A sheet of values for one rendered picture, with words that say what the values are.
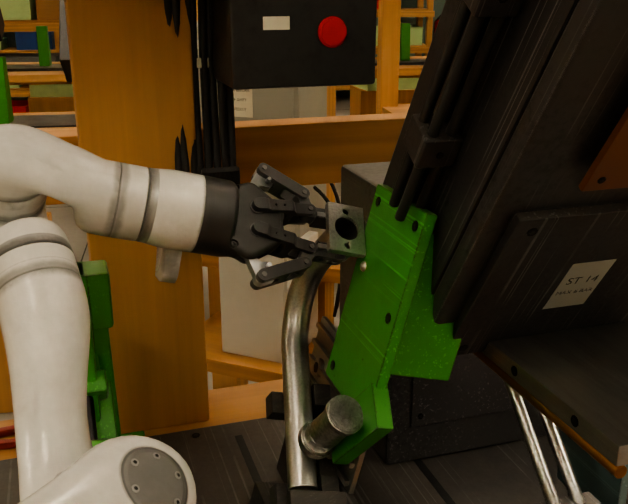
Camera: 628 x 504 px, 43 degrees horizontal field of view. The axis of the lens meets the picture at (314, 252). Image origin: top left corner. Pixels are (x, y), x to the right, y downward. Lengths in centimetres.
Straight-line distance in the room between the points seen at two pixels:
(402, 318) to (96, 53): 49
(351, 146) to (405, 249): 46
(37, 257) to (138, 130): 37
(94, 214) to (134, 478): 27
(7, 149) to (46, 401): 21
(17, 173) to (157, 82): 33
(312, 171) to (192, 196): 44
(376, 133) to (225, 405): 45
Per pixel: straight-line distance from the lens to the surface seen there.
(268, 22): 90
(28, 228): 68
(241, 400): 120
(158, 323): 107
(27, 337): 64
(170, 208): 73
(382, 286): 75
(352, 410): 75
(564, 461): 81
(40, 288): 65
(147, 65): 99
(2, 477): 106
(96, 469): 55
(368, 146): 117
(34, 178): 71
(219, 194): 75
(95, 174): 73
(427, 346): 76
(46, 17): 775
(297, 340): 88
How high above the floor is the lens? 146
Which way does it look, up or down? 19 degrees down
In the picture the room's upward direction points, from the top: straight up
